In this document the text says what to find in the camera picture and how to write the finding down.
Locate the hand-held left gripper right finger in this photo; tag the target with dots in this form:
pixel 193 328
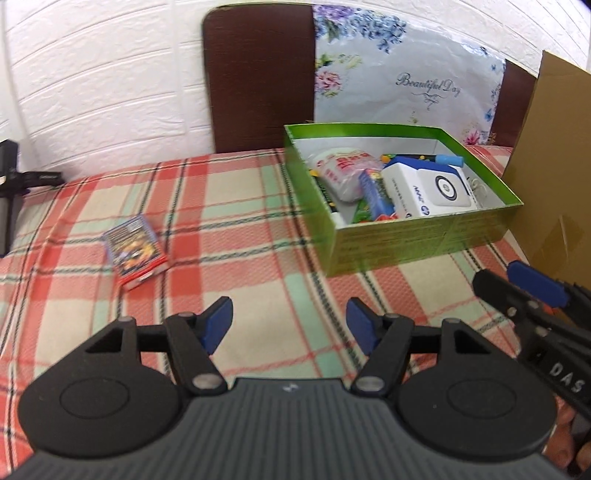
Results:
pixel 362 323

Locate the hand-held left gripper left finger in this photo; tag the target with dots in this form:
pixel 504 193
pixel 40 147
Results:
pixel 217 323

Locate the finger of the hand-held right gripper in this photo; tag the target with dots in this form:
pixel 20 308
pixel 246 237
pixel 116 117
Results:
pixel 508 297
pixel 538 281

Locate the green cardboard box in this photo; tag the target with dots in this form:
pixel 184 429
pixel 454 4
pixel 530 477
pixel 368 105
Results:
pixel 415 236

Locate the flower print packet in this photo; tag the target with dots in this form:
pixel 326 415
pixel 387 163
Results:
pixel 376 197

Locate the person's right hand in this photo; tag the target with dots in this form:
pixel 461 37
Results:
pixel 566 434

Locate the plaid bedsheet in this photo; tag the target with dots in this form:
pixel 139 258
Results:
pixel 258 258

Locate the blue red card pack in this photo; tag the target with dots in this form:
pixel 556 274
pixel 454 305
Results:
pixel 134 249

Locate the brown cardboard sheet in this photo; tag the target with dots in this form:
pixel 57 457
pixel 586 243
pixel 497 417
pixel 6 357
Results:
pixel 554 161

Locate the black marker pen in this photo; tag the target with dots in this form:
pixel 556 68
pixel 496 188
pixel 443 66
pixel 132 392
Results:
pixel 328 198

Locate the white blue device box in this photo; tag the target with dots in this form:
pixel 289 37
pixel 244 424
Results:
pixel 415 194

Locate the black pen blue cap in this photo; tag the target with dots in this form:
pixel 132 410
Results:
pixel 448 160

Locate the clear plastic packet red print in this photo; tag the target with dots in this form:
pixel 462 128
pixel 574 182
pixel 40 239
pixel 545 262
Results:
pixel 344 173

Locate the white floral pillow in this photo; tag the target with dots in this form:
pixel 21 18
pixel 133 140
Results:
pixel 392 101

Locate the black tripod stand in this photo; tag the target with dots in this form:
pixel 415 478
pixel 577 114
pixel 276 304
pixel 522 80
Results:
pixel 7 203

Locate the brown wooden headboard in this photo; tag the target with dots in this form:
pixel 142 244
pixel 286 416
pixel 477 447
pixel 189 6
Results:
pixel 258 83

